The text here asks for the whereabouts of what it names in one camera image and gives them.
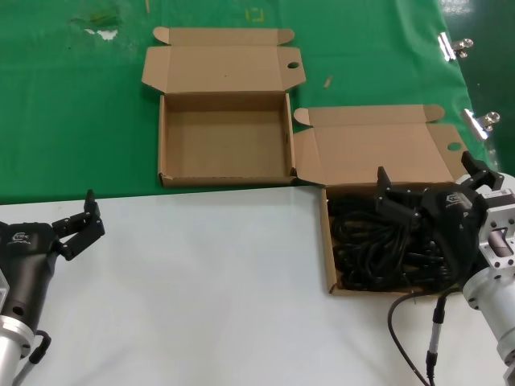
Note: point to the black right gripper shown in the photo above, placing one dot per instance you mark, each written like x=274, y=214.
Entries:
x=458, y=225

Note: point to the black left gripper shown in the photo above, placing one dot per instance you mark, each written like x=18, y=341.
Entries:
x=28, y=261

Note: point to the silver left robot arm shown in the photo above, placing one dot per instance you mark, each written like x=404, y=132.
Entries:
x=10, y=346

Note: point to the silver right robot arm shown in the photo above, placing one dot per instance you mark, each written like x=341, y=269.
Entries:
x=495, y=309

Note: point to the shallow open cardboard box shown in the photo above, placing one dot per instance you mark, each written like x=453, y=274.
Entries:
x=225, y=140

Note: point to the silver metal binder clip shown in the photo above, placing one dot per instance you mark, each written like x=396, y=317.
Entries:
x=446, y=46
x=475, y=122

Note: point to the green table cloth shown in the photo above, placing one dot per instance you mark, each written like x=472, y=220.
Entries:
x=60, y=120

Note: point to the short wooden stick piece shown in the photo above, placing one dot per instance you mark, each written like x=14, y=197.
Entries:
x=328, y=82

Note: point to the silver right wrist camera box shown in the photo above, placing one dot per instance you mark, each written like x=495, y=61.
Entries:
x=499, y=225

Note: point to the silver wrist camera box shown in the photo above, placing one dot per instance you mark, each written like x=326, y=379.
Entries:
x=3, y=287
x=499, y=225

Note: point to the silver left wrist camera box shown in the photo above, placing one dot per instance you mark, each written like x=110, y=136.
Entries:
x=3, y=287

